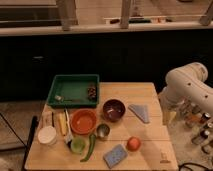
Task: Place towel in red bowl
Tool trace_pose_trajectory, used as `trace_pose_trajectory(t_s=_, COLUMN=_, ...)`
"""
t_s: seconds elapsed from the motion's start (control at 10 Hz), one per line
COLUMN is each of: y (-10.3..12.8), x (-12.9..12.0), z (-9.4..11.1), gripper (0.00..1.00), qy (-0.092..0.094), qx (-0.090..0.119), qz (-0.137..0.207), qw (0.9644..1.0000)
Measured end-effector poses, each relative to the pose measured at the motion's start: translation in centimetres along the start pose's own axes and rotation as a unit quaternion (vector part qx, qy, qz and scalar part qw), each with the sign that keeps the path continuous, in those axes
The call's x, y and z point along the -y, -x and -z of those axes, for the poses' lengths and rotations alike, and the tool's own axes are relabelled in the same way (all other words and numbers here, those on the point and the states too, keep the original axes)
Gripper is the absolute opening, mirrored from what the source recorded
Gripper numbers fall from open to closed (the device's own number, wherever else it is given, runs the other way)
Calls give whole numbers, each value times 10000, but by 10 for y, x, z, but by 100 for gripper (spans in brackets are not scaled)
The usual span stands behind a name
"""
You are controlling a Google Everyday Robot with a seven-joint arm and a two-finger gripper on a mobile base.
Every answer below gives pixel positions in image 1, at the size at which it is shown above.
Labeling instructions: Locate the grey blue towel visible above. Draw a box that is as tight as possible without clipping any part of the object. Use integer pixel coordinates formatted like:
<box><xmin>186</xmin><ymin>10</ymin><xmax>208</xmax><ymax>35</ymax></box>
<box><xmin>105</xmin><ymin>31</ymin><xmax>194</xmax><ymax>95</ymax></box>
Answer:
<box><xmin>129</xmin><ymin>104</ymin><xmax>150</xmax><ymax>124</ymax></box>

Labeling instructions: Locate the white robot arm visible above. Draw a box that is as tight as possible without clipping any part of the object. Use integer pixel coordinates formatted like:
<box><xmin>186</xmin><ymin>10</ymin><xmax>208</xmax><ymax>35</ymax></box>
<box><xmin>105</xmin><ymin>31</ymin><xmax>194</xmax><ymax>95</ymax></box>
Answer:
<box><xmin>158</xmin><ymin>62</ymin><xmax>213</xmax><ymax>125</ymax></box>

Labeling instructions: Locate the dark purple bowl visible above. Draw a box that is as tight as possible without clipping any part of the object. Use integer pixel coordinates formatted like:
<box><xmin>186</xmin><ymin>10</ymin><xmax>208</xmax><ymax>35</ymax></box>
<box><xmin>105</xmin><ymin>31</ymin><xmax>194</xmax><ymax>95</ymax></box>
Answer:
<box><xmin>103</xmin><ymin>99</ymin><xmax>126</xmax><ymax>122</ymax></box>

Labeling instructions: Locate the orange red bowl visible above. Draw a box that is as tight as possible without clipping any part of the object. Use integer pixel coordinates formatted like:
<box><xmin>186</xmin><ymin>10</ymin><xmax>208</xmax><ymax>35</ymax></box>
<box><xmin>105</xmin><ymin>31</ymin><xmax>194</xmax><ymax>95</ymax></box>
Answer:
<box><xmin>70</xmin><ymin>109</ymin><xmax>97</xmax><ymax>135</ymax></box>

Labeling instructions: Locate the orange fruit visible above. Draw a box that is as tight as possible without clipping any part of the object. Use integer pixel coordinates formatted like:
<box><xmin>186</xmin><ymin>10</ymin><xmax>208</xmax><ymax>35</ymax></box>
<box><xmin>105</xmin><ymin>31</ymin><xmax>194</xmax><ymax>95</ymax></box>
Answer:
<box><xmin>126</xmin><ymin>137</ymin><xmax>141</xmax><ymax>152</ymax></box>

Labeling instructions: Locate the blue sponge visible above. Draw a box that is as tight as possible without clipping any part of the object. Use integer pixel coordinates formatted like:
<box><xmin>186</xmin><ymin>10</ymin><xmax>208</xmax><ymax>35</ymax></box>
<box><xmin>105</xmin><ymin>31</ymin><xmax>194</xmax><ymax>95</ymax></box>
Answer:
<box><xmin>103</xmin><ymin>144</ymin><xmax>127</xmax><ymax>169</ymax></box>

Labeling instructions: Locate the small metal cup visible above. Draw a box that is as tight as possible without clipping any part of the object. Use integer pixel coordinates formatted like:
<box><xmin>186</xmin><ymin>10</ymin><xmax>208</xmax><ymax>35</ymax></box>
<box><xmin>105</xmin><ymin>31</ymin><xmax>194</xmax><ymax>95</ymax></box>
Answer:
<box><xmin>97</xmin><ymin>124</ymin><xmax>110</xmax><ymax>139</ymax></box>

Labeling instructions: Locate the green chili pepper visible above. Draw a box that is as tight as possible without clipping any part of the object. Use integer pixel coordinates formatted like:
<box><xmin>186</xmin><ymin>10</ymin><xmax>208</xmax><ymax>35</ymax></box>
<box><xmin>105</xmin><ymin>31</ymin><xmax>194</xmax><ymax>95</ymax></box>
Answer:
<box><xmin>80</xmin><ymin>133</ymin><xmax>96</xmax><ymax>162</ymax></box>

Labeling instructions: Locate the dark pine cone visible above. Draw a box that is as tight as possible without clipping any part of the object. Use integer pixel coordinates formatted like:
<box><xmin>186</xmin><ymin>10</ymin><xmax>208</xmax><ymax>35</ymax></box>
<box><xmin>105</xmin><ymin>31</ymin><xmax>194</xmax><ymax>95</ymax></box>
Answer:
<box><xmin>87</xmin><ymin>86</ymin><xmax>97</xmax><ymax>100</ymax></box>

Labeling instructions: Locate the small green cup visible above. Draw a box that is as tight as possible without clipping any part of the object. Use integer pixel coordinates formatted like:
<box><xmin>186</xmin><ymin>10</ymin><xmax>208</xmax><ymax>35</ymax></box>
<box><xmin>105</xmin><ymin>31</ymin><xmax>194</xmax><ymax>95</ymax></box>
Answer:
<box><xmin>71</xmin><ymin>137</ymin><xmax>86</xmax><ymax>154</ymax></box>

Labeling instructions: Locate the green plastic tray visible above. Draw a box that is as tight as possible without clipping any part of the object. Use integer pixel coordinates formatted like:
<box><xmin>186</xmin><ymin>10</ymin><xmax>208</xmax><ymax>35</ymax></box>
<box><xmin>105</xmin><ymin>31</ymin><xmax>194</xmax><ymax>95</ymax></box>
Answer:
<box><xmin>47</xmin><ymin>74</ymin><xmax>99</xmax><ymax>108</ymax></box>

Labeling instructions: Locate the yellow corn cob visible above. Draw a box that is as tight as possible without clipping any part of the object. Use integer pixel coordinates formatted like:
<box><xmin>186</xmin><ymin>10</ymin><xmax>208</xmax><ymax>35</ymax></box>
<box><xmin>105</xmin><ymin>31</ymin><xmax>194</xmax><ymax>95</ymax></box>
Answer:
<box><xmin>58</xmin><ymin>113</ymin><xmax>67</xmax><ymax>136</ymax></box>

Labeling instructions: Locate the small metal object in tray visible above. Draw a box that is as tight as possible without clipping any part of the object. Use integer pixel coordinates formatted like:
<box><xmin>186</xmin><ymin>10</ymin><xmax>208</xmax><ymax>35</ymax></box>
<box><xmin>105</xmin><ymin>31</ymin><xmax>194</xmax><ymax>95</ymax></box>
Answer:
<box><xmin>55</xmin><ymin>95</ymin><xmax>64</xmax><ymax>102</ymax></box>

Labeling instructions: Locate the white round container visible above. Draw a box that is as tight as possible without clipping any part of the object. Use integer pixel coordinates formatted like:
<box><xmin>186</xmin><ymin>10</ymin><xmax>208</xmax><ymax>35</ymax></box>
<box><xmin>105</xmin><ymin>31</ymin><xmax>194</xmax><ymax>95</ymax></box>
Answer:
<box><xmin>37</xmin><ymin>126</ymin><xmax>57</xmax><ymax>145</ymax></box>

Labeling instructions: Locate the black cable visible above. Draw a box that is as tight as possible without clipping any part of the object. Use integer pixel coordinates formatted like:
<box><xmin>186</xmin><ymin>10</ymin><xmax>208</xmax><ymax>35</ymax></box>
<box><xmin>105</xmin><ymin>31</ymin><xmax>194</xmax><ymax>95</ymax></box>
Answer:
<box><xmin>178</xmin><ymin>162</ymin><xmax>213</xmax><ymax>171</ymax></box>

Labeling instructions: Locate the white handled brush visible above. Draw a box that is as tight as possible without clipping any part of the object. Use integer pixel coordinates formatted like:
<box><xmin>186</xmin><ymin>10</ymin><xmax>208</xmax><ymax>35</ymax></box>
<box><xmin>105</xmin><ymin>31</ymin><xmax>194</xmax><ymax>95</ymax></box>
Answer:
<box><xmin>64</xmin><ymin>109</ymin><xmax>73</xmax><ymax>147</ymax></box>

